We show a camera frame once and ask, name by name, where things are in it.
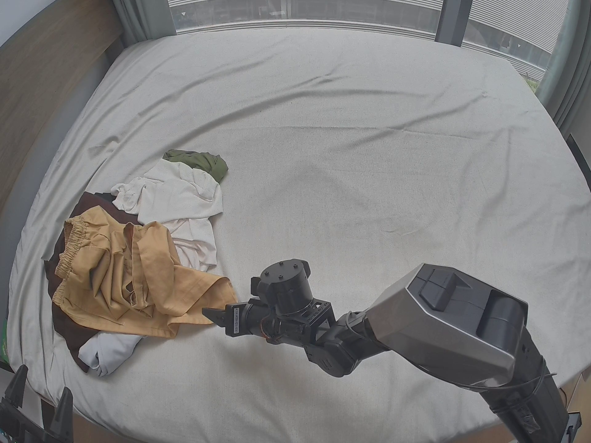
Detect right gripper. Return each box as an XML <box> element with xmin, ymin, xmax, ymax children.
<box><xmin>225</xmin><ymin>300</ymin><xmax>282</xmax><ymax>340</ymax></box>

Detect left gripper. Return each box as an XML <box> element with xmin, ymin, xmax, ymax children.
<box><xmin>0</xmin><ymin>364</ymin><xmax>74</xmax><ymax>443</ymax></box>

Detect mustard yellow shorts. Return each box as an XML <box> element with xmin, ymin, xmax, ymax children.
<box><xmin>52</xmin><ymin>205</ymin><xmax>238</xmax><ymax>339</ymax></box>

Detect bed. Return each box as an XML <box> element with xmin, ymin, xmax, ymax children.
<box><xmin>0</xmin><ymin>0</ymin><xmax>591</xmax><ymax>443</ymax></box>

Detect white garment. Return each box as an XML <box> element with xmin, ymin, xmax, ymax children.
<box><xmin>78</xmin><ymin>333</ymin><xmax>148</xmax><ymax>378</ymax></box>

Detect cream garment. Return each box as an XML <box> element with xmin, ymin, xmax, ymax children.
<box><xmin>111</xmin><ymin>159</ymin><xmax>224</xmax><ymax>273</ymax></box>

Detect olive green garment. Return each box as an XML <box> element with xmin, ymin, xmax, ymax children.
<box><xmin>163</xmin><ymin>149</ymin><xmax>229</xmax><ymax>184</ymax></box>

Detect brown garment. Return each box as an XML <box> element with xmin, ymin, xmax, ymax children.
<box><xmin>44</xmin><ymin>191</ymin><xmax>141</xmax><ymax>373</ymax></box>

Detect window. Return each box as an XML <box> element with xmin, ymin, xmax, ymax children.
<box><xmin>157</xmin><ymin>0</ymin><xmax>575</xmax><ymax>79</ymax></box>

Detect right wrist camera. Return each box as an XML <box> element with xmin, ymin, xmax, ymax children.
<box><xmin>250</xmin><ymin>275</ymin><xmax>268</xmax><ymax>307</ymax></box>

